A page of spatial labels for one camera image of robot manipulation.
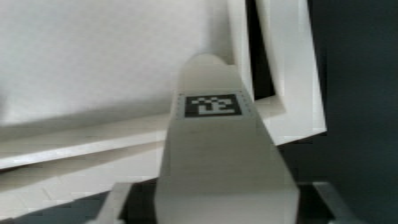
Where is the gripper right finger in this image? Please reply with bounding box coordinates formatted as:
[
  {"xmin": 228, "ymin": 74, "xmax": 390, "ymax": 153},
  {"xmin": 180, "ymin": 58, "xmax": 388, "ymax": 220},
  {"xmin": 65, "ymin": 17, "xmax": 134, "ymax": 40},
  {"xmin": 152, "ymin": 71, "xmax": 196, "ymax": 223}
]
[{"xmin": 299, "ymin": 182, "xmax": 365, "ymax": 224}]

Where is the white desk top panel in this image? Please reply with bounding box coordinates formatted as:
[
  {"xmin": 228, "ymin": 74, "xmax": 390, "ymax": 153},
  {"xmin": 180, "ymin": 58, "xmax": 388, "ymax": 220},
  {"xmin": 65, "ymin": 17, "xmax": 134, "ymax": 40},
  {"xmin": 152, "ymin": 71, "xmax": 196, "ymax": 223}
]
[{"xmin": 0, "ymin": 0, "xmax": 257, "ymax": 170}]

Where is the long white front barrier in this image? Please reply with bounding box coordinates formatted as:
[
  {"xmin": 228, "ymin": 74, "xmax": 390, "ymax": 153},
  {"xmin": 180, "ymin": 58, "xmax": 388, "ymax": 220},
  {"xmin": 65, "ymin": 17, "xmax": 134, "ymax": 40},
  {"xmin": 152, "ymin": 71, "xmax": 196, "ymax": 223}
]
[{"xmin": 0, "ymin": 143, "xmax": 164, "ymax": 220}]

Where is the white desk leg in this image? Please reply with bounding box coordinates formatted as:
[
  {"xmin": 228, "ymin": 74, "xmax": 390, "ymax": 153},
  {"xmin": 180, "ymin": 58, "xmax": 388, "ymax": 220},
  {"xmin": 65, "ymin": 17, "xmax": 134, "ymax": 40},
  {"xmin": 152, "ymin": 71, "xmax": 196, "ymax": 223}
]
[{"xmin": 155, "ymin": 54, "xmax": 299, "ymax": 224}]

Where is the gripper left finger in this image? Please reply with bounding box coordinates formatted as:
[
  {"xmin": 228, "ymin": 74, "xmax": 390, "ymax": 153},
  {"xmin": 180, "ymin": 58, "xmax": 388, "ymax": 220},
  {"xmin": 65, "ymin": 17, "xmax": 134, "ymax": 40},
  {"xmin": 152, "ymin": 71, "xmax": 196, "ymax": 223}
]
[{"xmin": 95, "ymin": 181, "xmax": 159, "ymax": 224}]

